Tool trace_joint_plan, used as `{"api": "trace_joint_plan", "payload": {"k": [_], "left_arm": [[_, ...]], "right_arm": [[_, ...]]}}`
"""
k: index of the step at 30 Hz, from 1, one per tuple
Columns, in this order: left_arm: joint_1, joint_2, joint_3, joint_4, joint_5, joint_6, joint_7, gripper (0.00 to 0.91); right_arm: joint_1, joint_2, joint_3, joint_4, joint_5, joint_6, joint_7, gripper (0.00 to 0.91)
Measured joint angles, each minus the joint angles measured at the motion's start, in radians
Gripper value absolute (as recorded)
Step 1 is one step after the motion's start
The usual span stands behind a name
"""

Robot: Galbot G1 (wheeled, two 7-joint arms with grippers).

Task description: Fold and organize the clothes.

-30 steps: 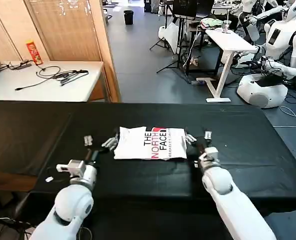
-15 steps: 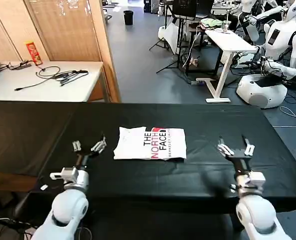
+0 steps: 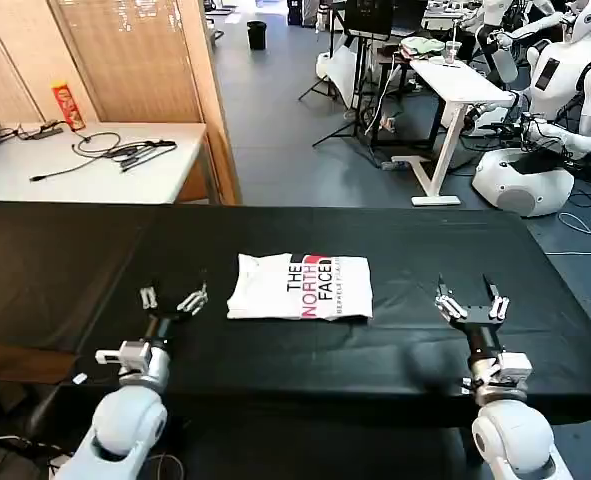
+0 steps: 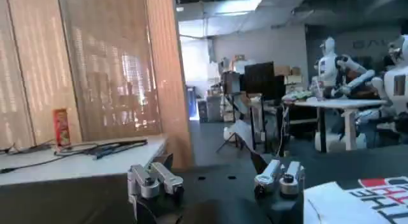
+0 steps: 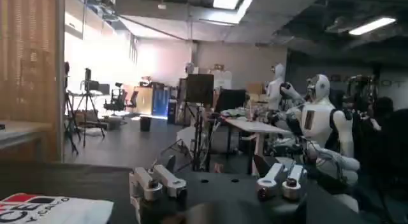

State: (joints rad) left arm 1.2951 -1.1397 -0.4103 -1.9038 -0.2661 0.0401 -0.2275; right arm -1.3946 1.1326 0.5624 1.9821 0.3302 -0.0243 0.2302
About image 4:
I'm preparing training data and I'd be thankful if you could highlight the red cylindrical canister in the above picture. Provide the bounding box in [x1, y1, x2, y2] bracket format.
[52, 108, 72, 149]

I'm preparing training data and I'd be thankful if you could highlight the black computer monitor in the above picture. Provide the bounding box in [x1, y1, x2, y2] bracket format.
[244, 61, 287, 101]

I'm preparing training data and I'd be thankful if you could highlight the white humanoid robot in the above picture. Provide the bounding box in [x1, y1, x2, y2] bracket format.
[314, 36, 377, 100]
[353, 33, 408, 149]

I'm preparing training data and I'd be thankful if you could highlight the white shirt with print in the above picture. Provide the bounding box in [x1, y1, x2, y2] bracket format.
[302, 175, 408, 224]

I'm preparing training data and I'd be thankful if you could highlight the white background table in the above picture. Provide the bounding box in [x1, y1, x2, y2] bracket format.
[283, 97, 388, 153]

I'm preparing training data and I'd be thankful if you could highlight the white softbox on tripod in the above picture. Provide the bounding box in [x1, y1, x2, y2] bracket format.
[215, 119, 256, 153]

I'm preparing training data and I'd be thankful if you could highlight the white side counter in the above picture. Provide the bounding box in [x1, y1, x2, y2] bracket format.
[0, 133, 169, 186]

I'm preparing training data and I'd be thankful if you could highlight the black cable bundle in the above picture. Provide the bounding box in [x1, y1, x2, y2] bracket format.
[0, 138, 149, 175]

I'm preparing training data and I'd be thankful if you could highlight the orange curtain panel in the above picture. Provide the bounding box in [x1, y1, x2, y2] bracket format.
[143, 0, 194, 170]

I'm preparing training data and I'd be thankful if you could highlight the beige window blind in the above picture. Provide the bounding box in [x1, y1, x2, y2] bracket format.
[0, 0, 83, 149]
[56, 0, 163, 142]

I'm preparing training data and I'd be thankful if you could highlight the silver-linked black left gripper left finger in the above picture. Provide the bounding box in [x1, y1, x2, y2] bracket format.
[126, 153, 185, 205]

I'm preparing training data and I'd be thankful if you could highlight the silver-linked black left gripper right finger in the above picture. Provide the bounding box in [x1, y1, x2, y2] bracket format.
[249, 151, 305, 199]

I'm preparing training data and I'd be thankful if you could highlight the cluttered desk with goods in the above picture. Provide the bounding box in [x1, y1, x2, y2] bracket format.
[197, 54, 303, 124]

